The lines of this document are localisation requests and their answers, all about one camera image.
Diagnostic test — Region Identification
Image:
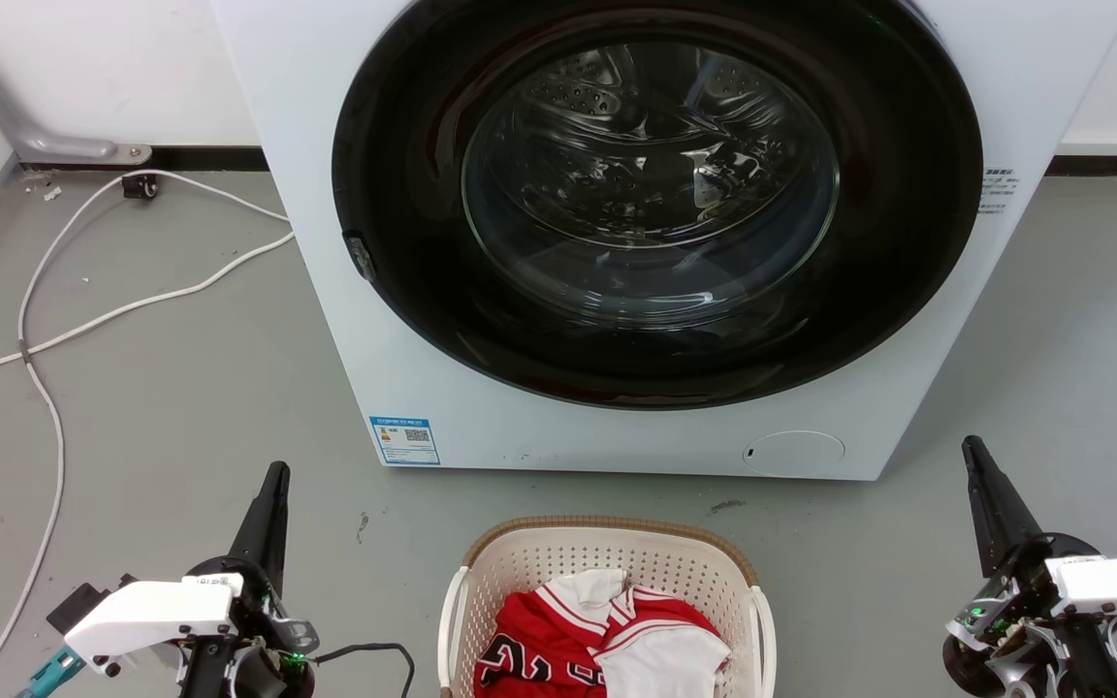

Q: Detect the white front-load washing machine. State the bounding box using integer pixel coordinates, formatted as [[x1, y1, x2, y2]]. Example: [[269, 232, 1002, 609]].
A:
[[209, 0, 1117, 483]]

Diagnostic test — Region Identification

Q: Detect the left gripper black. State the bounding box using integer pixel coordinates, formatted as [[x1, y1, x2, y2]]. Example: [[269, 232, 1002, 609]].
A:
[[180, 460, 321, 698]]

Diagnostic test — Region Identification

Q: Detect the red basketball jersey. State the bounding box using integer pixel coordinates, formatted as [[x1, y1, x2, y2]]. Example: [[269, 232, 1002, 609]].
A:
[[472, 580, 726, 698]]

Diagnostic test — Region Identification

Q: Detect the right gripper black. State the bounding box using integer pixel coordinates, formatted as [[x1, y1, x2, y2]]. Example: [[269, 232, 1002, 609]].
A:
[[941, 435, 1104, 698]]

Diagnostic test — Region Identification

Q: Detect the white garment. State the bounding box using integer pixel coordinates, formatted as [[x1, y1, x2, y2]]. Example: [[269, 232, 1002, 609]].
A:
[[595, 625, 733, 698]]

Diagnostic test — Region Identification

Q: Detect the thick white power cable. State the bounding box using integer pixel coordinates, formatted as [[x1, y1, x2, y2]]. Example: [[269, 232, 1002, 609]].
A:
[[0, 230, 297, 403]]

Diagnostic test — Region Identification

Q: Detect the cream plastic laundry basket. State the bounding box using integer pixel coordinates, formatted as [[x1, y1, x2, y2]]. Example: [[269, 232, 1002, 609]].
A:
[[436, 515, 779, 698]]

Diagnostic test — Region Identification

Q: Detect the blue energy label sticker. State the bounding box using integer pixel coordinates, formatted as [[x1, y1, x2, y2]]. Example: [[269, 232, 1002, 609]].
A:
[[369, 416, 442, 467]]

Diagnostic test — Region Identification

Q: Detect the thin white cable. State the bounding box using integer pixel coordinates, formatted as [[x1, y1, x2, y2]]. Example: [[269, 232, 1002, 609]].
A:
[[0, 170, 292, 698]]

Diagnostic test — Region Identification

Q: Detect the round white filter cover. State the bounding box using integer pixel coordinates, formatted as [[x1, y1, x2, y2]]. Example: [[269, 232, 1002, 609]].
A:
[[742, 429, 847, 479]]

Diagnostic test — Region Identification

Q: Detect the black round washer door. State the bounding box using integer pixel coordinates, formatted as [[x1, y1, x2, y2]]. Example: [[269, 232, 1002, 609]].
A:
[[332, 0, 985, 411]]

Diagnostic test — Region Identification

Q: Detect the small text sticker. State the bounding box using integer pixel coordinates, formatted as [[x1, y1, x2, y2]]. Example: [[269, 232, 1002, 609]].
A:
[[980, 166, 1018, 217]]

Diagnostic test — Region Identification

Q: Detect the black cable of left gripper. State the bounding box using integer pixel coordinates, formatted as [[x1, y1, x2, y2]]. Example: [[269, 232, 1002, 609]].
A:
[[310, 641, 418, 698]]

